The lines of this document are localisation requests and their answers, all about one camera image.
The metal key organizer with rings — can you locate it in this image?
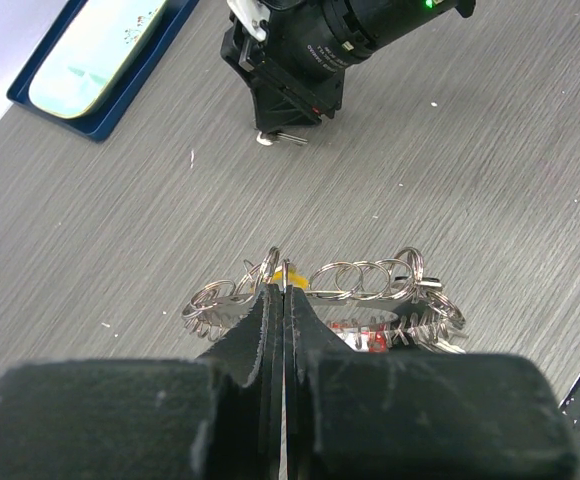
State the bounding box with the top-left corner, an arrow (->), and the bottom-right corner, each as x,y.
181,247 -> 466,354

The dark blue tray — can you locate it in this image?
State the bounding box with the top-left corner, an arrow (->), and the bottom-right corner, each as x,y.
6,1 -> 197,142

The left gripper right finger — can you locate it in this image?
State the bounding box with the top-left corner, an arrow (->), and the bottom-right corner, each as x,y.
284,288 -> 579,479

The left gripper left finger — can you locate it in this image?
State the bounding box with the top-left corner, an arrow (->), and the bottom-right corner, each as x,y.
0,285 -> 283,479

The light green rectangular plate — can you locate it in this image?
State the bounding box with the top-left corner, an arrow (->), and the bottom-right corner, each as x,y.
28,0 -> 167,119

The silver key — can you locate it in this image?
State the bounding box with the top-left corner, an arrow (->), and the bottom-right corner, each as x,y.
256,131 -> 308,147

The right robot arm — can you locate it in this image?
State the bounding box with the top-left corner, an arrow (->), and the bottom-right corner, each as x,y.
220,0 -> 476,135

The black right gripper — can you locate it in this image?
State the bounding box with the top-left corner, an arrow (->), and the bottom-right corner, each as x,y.
220,22 -> 345,133

